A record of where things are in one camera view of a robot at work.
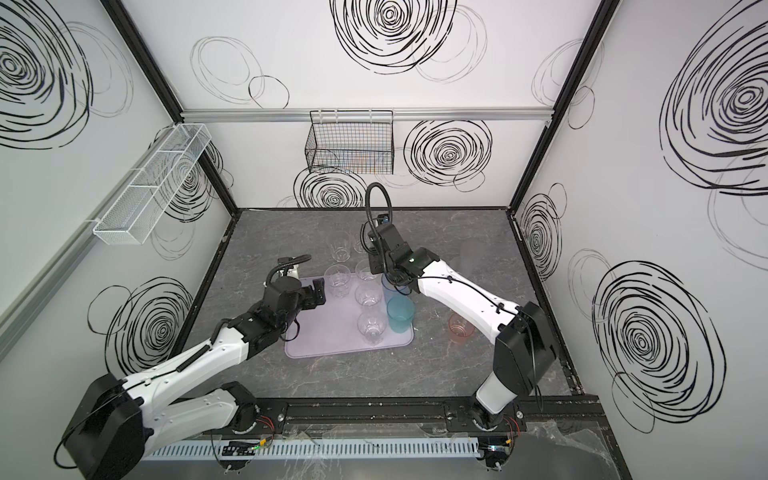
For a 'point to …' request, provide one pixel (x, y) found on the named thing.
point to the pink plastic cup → (459, 329)
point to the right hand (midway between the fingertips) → (376, 253)
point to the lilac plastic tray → (331, 328)
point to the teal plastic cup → (401, 311)
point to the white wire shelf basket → (141, 201)
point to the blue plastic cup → (391, 289)
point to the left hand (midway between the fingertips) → (314, 281)
